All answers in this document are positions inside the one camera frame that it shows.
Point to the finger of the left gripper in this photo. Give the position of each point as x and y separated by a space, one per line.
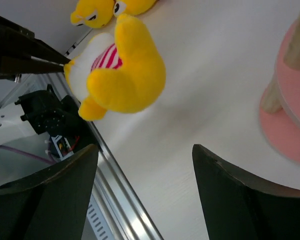
19 42
10 67

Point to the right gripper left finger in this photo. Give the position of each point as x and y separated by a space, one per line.
50 204

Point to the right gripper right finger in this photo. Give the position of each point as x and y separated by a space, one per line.
239 205

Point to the yellow plush corner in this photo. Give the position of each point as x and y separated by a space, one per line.
121 72

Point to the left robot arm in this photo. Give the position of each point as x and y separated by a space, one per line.
40 111

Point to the pink three-tier shelf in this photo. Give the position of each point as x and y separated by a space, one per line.
279 109

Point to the yellow plush left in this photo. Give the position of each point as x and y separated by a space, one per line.
92 13

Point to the yellow plush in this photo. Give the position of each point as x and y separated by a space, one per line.
132 7
92 13

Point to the yellow plush right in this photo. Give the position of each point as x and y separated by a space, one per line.
132 7

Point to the white slotted cable duct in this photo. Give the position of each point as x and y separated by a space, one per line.
98 222

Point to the aluminium mounting rail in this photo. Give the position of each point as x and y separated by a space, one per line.
118 202

